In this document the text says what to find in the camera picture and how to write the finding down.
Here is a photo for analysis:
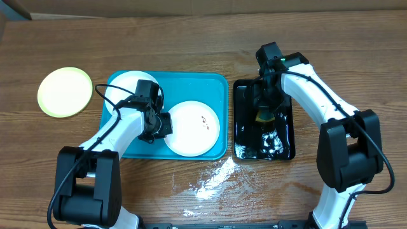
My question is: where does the teal plastic tray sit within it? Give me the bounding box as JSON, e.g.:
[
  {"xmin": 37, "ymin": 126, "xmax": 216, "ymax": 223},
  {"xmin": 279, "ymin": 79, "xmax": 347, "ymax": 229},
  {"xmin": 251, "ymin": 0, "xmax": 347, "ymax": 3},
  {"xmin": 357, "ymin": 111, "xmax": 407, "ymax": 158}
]
[{"xmin": 99, "ymin": 70, "xmax": 229, "ymax": 161}]

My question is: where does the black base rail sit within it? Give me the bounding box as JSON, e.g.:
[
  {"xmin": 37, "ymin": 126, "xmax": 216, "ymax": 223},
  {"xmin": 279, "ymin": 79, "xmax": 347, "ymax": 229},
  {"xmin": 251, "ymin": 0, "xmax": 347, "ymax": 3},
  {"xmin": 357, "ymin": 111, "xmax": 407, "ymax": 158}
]
[{"xmin": 139, "ymin": 219, "xmax": 369, "ymax": 229}]

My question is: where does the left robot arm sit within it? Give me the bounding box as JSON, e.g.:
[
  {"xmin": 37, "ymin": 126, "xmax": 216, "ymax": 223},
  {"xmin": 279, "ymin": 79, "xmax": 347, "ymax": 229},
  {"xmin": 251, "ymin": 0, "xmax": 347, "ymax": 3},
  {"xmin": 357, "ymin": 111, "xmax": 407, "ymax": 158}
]
[{"xmin": 47, "ymin": 80, "xmax": 172, "ymax": 228}]

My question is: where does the yellow green sponge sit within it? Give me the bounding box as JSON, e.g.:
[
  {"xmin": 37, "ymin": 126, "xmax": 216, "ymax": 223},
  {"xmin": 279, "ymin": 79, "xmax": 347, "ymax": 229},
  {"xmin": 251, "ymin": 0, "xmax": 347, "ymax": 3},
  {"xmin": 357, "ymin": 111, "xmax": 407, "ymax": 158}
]
[{"xmin": 255, "ymin": 110, "xmax": 275, "ymax": 123}]

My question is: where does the yellow-green plate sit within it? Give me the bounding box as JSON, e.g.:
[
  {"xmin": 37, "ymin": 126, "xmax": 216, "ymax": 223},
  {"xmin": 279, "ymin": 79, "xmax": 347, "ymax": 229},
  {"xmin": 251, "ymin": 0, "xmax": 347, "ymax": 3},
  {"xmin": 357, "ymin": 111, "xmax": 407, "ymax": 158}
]
[{"xmin": 37, "ymin": 67, "xmax": 93, "ymax": 118}]

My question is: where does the black rectangular tray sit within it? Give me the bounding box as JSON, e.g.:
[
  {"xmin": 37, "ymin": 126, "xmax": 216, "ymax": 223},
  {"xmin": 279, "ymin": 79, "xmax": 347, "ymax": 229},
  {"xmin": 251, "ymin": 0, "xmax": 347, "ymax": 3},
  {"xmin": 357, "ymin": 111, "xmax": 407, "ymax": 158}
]
[{"xmin": 233, "ymin": 80, "xmax": 296, "ymax": 160}]

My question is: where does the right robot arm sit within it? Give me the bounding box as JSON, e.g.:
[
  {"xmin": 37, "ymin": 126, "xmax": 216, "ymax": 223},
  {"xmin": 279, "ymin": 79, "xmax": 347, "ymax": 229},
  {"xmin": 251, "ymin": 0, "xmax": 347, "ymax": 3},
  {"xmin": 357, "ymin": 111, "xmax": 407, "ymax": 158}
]
[{"xmin": 249, "ymin": 42, "xmax": 389, "ymax": 228}]

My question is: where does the white plate upper left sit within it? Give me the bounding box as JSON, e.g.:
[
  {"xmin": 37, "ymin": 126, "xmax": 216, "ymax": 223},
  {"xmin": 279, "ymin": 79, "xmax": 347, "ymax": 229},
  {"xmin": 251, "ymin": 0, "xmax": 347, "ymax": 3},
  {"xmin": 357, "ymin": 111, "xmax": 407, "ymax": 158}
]
[{"xmin": 102, "ymin": 71, "xmax": 163, "ymax": 116}]

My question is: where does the white plate with stain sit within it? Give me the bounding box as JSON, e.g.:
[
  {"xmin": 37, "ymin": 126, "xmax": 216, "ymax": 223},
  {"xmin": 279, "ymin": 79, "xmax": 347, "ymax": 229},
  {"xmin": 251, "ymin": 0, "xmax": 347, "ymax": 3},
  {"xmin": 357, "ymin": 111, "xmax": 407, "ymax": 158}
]
[{"xmin": 164, "ymin": 101, "xmax": 220, "ymax": 157}]

